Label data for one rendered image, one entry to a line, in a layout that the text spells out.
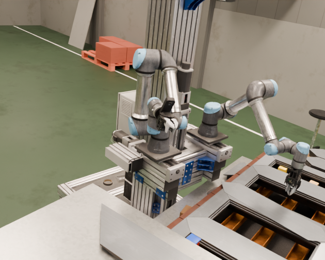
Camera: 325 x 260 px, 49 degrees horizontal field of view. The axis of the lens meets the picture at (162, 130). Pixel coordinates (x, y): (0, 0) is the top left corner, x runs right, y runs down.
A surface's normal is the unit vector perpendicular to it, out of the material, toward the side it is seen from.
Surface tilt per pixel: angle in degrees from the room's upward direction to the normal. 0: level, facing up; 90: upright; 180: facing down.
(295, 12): 90
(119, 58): 90
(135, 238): 0
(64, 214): 0
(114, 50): 90
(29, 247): 0
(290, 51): 90
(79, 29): 75
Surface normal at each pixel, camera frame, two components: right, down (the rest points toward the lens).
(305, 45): -0.74, 0.19
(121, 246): 0.11, -0.91
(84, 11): -0.68, -0.05
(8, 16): 0.67, 0.36
